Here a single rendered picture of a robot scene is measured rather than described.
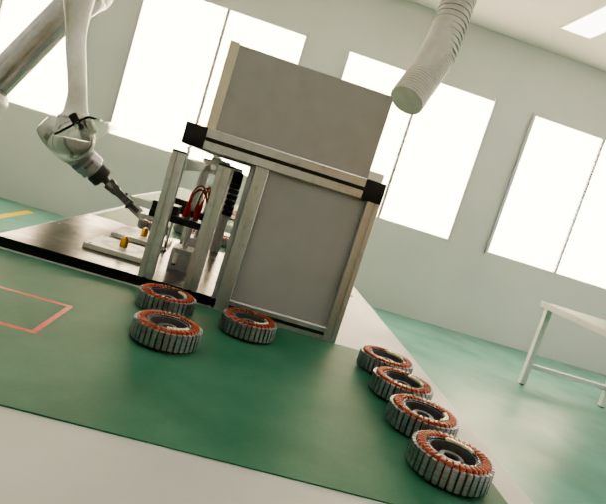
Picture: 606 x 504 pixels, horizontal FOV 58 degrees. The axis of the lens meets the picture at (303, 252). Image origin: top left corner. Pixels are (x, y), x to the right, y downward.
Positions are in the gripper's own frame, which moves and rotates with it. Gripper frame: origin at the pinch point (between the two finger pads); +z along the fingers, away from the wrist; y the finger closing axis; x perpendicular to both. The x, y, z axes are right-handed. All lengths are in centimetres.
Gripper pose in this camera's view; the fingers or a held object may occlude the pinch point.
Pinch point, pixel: (139, 212)
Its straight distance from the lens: 200.8
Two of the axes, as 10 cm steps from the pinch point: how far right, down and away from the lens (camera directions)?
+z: 5.9, 6.6, 4.6
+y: 4.2, 2.3, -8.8
